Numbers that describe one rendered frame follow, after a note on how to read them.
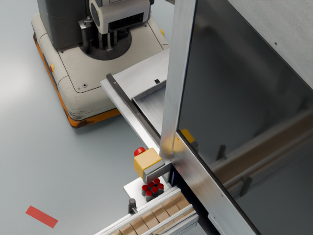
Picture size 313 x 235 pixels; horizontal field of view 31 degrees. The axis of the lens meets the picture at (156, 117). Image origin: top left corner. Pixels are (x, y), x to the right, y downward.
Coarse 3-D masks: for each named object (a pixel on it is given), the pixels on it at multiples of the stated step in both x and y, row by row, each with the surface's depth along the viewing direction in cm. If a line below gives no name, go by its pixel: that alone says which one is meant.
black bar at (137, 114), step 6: (108, 78) 204; (114, 78) 204; (114, 84) 202; (120, 90) 201; (120, 96) 202; (126, 96) 200; (126, 102) 199; (132, 108) 197; (138, 114) 196; (138, 120) 196; (144, 120) 195; (144, 126) 194; (150, 126) 194; (150, 132) 192; (156, 138) 191; (156, 144) 191
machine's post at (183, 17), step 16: (176, 0) 120; (192, 0) 114; (176, 16) 123; (192, 16) 118; (176, 32) 127; (192, 32) 122; (176, 48) 131; (176, 64) 135; (176, 80) 140; (176, 96) 145; (176, 112) 150; (176, 128) 157; (160, 144) 174
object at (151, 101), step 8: (152, 88) 201; (160, 88) 204; (136, 96) 199; (144, 96) 202; (152, 96) 202; (160, 96) 203; (136, 104) 197; (144, 104) 200; (152, 104) 201; (160, 104) 201; (144, 112) 195; (152, 112) 199; (160, 112) 199; (152, 120) 197; (160, 120) 197; (152, 128) 194; (160, 128) 196; (160, 136) 191
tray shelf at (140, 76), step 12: (168, 48) 215; (144, 60) 211; (156, 60) 211; (168, 60) 212; (120, 72) 208; (132, 72) 208; (144, 72) 208; (156, 72) 208; (108, 84) 205; (120, 84) 205; (132, 84) 205; (144, 84) 205; (132, 96) 202; (120, 108) 199; (132, 120) 197; (144, 132) 195; (144, 144) 193
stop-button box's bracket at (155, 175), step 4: (168, 164) 173; (160, 168) 171; (164, 168) 173; (168, 168) 175; (152, 172) 171; (156, 172) 172; (160, 172) 174; (164, 172) 176; (148, 176) 170; (152, 176) 173; (156, 176) 175; (160, 176) 177; (148, 180) 173; (152, 180) 175
